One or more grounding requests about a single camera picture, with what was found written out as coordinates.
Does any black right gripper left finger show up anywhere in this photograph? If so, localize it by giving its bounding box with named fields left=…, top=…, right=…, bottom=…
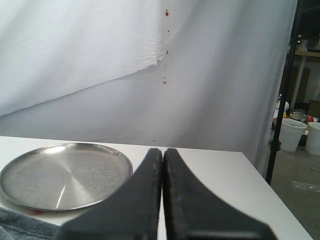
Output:
left=54, top=148, right=162, bottom=240

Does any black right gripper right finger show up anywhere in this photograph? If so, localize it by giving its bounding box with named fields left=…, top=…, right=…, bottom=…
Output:
left=162, top=148, right=275, bottom=240

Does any grey fleece cloth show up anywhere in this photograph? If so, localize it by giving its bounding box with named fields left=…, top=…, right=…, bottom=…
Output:
left=0, top=207, right=60, bottom=240

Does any round steel plate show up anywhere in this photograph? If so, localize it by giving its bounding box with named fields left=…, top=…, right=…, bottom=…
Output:
left=0, top=142, right=133, bottom=212

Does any black stand pole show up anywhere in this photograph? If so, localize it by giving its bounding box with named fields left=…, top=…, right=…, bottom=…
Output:
left=265, top=0, right=305, bottom=186

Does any white plastic bucket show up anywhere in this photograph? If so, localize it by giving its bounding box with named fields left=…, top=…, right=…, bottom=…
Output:
left=305, top=122, right=320, bottom=156
left=279, top=118, right=307, bottom=152

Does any white backdrop sheet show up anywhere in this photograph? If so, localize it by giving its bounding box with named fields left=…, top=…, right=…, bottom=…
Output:
left=0, top=0, right=298, bottom=172

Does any steel bowl in background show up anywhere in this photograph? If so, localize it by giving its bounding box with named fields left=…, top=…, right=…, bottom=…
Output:
left=289, top=109, right=308, bottom=123

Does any wooden shelf unit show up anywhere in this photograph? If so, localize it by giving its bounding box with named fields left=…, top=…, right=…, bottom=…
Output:
left=286, top=38, right=320, bottom=110

